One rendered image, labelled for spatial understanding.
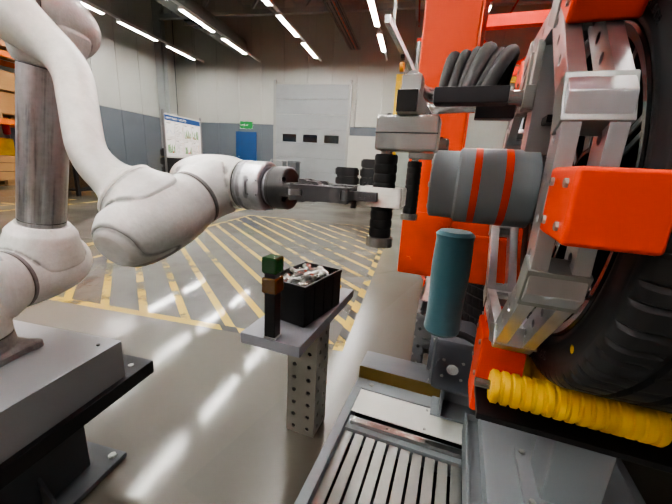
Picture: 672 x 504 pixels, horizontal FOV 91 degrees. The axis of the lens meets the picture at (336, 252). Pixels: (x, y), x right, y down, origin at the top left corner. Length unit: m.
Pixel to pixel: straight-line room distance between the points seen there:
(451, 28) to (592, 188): 0.91
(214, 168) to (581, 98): 0.52
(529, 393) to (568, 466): 0.25
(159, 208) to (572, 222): 0.49
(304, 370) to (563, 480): 0.68
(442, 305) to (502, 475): 0.39
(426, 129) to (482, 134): 13.31
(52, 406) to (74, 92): 0.63
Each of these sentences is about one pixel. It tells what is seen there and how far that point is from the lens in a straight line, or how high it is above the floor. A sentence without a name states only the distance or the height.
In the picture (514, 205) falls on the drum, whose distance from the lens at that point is 0.64.
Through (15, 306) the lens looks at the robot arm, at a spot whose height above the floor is 0.52.
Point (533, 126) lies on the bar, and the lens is 0.69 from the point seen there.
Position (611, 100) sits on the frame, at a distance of 0.45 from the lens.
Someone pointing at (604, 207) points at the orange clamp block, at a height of 0.85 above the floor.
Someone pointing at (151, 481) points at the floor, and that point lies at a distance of 1.22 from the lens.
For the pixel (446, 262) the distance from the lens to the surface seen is 0.80.
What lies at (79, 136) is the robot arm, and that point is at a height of 0.89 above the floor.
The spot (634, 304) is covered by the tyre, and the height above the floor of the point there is 0.76.
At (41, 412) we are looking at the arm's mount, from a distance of 0.97.
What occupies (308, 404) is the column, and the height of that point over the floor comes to 0.10.
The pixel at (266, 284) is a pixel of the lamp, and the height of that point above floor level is 0.59.
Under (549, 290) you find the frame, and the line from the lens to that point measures 0.46.
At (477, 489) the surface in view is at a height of 0.15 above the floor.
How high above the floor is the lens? 0.87
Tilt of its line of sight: 15 degrees down
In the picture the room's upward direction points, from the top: 3 degrees clockwise
